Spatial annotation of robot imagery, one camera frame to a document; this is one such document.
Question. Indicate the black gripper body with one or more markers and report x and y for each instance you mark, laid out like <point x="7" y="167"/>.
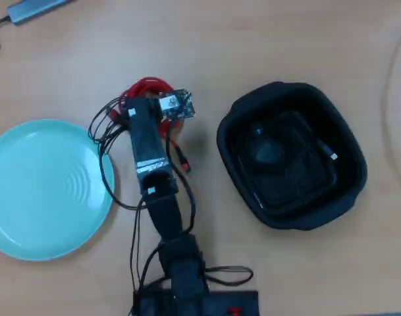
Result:
<point x="142" y="112"/>

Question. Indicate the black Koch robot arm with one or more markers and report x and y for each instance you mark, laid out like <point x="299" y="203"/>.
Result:
<point x="149" y="148"/>

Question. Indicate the black bowl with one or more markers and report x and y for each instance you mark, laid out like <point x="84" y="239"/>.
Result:
<point x="348" y="184"/>

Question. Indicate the light teal plate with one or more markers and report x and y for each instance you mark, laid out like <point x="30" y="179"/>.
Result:
<point x="39" y="191"/>

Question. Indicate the grey USB hub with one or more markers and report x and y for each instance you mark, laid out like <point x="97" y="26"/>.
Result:
<point x="35" y="10"/>

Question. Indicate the red base clamp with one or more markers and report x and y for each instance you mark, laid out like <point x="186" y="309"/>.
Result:
<point x="234" y="312"/>

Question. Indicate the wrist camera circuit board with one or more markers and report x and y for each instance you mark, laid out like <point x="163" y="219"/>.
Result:
<point x="177" y="104"/>

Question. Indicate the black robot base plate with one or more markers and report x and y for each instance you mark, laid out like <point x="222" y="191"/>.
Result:
<point x="220" y="301"/>

